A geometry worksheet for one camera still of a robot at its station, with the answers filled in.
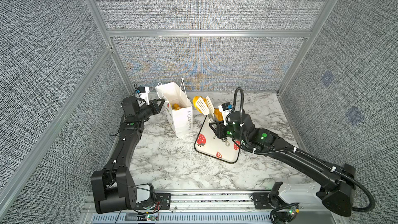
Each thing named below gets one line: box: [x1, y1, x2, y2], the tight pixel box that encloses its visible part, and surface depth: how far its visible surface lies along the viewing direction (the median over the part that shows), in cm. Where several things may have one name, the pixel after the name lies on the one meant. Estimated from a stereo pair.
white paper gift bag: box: [154, 76, 193, 138], surface depth 89 cm
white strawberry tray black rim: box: [194, 115, 241, 164], surface depth 91 cm
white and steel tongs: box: [195, 96, 218, 130], surface depth 74 cm
